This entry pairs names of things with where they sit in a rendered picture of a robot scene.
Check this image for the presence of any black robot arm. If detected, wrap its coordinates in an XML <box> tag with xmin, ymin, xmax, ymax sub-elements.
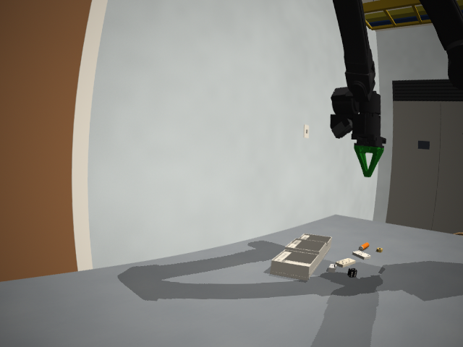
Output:
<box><xmin>330</xmin><ymin>0</ymin><xmax>463</xmax><ymax>139</ymax></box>

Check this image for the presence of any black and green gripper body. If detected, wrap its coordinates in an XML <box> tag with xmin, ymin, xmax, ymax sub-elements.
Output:
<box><xmin>352</xmin><ymin>113</ymin><xmax>386</xmax><ymax>148</ymax></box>

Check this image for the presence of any black die with white pips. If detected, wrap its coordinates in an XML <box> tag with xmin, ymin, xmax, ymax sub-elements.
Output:
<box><xmin>347</xmin><ymin>268</ymin><xmax>357</xmax><ymax>278</ymax></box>

